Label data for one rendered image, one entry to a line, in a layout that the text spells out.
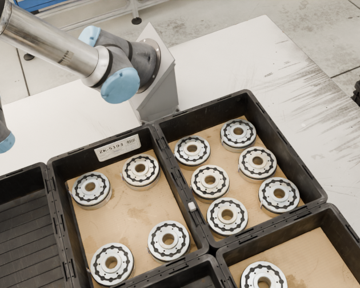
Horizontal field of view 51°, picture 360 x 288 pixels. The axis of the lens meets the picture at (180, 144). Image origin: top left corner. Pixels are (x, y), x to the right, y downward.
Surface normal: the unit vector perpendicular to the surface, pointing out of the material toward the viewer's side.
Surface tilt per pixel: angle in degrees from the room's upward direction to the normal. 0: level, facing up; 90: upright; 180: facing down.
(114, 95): 94
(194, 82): 0
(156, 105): 90
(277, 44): 0
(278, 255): 0
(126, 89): 94
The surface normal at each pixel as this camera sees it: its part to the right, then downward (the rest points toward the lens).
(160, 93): 0.39, 0.72
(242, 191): -0.07, -0.59
